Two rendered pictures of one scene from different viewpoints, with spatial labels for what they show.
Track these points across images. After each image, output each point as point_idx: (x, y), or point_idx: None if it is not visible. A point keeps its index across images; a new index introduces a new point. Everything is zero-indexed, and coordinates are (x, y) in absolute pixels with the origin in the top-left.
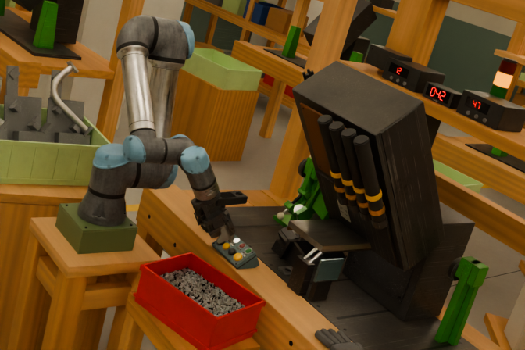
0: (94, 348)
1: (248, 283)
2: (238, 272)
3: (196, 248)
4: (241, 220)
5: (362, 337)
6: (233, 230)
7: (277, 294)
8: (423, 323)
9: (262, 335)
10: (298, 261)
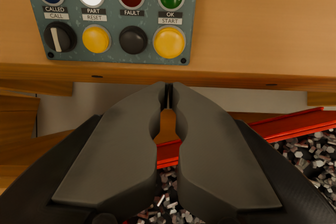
0: (60, 140)
1: (259, 74)
2: (203, 66)
3: (21, 70)
4: None
5: None
6: (282, 161)
7: (329, 26)
8: None
9: (309, 88)
10: None
